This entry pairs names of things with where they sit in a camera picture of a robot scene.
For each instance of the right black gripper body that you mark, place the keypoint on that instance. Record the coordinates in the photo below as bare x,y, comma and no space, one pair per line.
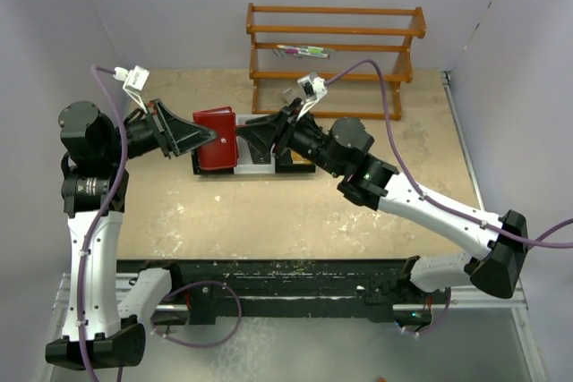
287,122

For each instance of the small grey box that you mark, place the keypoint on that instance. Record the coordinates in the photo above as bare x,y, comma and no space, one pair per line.
289,95

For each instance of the bundle of coloured pens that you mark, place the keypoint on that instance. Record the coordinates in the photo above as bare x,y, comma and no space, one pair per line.
304,51

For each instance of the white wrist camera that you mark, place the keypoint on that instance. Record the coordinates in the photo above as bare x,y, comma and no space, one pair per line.
133,82
314,88

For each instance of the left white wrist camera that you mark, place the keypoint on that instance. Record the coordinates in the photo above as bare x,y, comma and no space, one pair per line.
133,82

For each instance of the black and white organiser tray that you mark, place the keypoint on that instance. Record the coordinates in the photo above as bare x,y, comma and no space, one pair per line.
282,165

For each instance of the red leather card holder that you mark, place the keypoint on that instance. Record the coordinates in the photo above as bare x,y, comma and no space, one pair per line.
222,152

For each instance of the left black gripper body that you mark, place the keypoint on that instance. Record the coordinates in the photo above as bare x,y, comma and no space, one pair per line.
164,137

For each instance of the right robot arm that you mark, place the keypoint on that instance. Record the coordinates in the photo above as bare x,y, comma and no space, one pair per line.
492,253

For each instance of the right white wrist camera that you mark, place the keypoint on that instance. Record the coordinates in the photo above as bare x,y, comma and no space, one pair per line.
314,88

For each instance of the wooden three-tier shelf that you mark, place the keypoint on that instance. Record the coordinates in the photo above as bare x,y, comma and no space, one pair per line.
384,35

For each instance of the aluminium frame rail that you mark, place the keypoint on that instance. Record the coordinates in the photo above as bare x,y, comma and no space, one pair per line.
463,297

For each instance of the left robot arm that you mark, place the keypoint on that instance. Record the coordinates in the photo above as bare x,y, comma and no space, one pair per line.
102,331

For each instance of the yellow card stack in tray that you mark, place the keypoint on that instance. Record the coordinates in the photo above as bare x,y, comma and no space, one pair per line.
299,160

